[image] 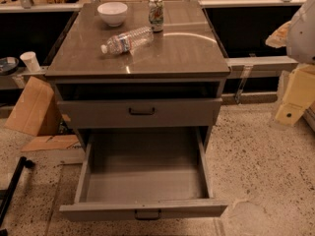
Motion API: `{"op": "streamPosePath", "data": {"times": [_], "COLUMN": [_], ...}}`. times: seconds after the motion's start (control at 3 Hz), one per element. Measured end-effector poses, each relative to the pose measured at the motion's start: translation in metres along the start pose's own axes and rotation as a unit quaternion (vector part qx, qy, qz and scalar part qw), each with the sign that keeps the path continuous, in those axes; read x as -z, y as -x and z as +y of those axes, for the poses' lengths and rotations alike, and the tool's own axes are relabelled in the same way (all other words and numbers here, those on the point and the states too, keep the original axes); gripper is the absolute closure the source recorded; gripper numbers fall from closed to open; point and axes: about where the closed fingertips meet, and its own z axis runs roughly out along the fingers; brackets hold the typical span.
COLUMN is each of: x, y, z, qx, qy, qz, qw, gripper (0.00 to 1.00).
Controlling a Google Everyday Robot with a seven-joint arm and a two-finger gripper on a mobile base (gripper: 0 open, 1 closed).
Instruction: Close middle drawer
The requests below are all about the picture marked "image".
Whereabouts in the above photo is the green white soda can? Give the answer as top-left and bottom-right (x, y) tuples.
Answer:
(149, 0), (163, 32)

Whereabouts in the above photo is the clear plastic water bottle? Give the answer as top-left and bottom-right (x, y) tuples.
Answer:
(100, 27), (154, 55)

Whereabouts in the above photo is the flat cardboard piece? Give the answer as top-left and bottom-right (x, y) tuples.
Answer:
(21, 135), (79, 152)

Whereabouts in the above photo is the white ceramic bowl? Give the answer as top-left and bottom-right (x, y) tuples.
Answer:
(97, 2), (128, 27)

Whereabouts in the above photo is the upright brown cardboard box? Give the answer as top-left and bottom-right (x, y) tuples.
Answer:
(5, 77), (61, 137)

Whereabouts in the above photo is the dark round dish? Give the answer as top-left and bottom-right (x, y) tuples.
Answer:
(0, 57), (19, 76)

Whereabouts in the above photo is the grey top drawer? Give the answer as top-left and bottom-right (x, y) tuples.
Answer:
(58, 98), (221, 129)

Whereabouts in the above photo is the grey drawer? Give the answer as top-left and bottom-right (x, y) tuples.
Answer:
(60, 127), (227, 221)
(58, 98), (221, 129)

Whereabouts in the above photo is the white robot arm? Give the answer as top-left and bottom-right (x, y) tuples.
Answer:
(266, 0), (315, 126)

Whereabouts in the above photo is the white paper cup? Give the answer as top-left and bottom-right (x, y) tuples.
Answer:
(20, 51), (40, 72)

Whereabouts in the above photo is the black metal stand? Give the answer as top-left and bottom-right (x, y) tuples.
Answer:
(0, 156), (34, 227)

